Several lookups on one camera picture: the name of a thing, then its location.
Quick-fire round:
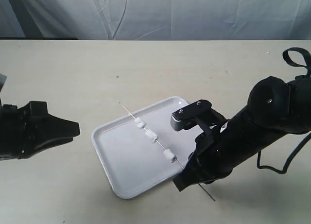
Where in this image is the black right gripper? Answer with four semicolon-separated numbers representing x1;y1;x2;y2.
173;127;233;191

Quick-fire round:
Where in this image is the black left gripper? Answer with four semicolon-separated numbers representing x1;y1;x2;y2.
0;101;80;161

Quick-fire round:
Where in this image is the white marshmallow piece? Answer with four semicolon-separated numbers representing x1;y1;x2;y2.
134;118;146;129
163;149;176;163
145;129;158;143

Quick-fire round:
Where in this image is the thin metal skewer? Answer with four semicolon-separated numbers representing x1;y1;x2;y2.
118;102;216;202

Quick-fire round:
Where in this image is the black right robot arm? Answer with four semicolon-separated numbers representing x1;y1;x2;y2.
171;76;311;190

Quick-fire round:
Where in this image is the white plastic tray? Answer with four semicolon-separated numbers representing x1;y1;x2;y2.
91;96;200;199

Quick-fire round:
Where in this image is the white backdrop curtain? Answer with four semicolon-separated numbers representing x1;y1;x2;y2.
0;0;311;40

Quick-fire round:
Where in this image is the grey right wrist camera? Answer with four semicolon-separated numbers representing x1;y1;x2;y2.
170;99;226;137

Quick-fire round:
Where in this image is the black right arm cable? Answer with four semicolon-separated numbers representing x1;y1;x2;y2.
256;47;311;174

